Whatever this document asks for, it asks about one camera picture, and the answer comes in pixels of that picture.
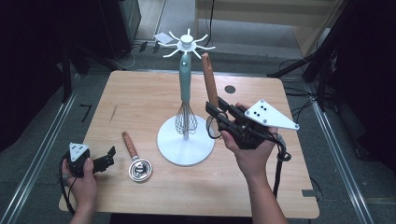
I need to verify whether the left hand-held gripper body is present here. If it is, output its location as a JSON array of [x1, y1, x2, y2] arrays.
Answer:
[[67, 142, 115, 179]]

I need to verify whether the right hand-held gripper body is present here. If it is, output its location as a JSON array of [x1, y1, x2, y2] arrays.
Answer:
[[217, 98, 301, 151]]

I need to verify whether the wooden-handled wire ring strainer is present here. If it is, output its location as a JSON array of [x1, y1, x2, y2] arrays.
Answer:
[[201, 51, 223, 140]]

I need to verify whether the wooden-handled metal strainer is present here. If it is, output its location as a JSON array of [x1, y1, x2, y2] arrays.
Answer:
[[120, 131, 153, 183]]

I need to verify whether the teal-handled wire whisk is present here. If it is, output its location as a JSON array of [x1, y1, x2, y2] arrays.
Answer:
[[174, 50, 199, 137]]

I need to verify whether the white utensil rack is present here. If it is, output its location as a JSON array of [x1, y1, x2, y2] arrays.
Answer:
[[154, 27, 217, 167]]

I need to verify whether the person's left hand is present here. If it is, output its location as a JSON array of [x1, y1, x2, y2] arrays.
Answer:
[[61, 157, 98, 213]]

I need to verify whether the person's right hand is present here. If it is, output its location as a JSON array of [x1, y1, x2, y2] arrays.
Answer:
[[220, 128, 279, 185]]

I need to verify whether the black tripod leg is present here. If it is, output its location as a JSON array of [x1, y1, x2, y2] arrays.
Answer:
[[266, 52, 318, 78]]

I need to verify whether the black metal stand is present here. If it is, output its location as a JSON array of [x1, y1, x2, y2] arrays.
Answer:
[[60, 46, 74, 105]]

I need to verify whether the white paper sheet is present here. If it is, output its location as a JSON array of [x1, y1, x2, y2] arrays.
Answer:
[[152, 32, 175, 45]]

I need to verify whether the light wooden furniture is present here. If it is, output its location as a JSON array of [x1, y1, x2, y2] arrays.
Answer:
[[195, 0, 347, 59]]

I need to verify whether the dark cabinet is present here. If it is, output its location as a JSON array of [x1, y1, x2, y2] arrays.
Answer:
[[97, 0, 142, 61]]

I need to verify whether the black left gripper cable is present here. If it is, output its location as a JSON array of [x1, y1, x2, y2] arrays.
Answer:
[[58, 152, 78, 217]]

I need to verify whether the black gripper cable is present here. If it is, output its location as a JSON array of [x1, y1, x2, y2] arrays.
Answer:
[[273, 133, 292, 200], [58, 152, 78, 217]]

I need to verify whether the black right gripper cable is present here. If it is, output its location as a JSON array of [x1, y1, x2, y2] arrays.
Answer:
[[273, 133, 292, 200]]

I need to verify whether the black hanging cable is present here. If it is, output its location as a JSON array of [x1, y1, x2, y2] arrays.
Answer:
[[204, 0, 216, 48]]

